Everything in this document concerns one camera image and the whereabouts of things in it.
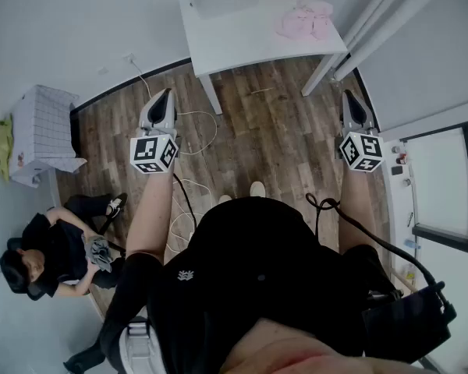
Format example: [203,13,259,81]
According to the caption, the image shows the white grid fabric storage box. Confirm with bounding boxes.
[9,84,89,189]

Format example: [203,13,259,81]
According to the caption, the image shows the person's left forearm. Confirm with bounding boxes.
[125,171,177,266]

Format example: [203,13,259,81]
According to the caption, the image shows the white harness strap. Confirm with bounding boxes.
[119,317,168,374]

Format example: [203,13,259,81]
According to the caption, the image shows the white table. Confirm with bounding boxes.
[178,0,350,116]

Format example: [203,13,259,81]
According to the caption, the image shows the white power cable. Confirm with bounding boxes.
[130,58,219,156]

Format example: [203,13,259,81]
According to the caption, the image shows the grey cloth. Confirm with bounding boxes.
[84,236,114,274]

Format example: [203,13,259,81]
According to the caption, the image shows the white coiled cable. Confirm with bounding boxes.
[165,177,216,255]

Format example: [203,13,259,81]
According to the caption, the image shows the thin black cable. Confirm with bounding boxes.
[172,173,198,230]

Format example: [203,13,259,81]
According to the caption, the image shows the yellow-green clothes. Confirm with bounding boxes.
[0,114,16,185]

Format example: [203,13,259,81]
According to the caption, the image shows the person's black shirt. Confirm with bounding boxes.
[99,196,401,374]

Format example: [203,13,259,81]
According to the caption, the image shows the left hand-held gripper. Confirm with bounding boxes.
[129,88,180,175]

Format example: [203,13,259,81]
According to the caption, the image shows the thick black cable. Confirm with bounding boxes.
[305,192,458,319]

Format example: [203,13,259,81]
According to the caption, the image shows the thin white pipe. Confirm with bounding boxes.
[342,0,399,49]
[346,0,419,60]

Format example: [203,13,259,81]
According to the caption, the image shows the white window sill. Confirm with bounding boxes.
[381,138,423,288]

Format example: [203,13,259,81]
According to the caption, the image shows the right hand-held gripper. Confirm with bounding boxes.
[338,89,386,174]

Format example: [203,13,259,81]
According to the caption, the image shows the thick white pipe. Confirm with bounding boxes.
[332,0,459,82]

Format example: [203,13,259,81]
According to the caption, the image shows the person's head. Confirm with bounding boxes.
[221,317,438,374]

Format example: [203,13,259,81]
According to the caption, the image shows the black battery pack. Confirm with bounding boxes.
[361,282,458,362]

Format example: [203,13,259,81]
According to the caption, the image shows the pink clothes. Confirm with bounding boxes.
[275,0,335,41]

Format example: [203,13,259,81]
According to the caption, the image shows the person's right forearm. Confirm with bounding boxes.
[337,168,384,255]

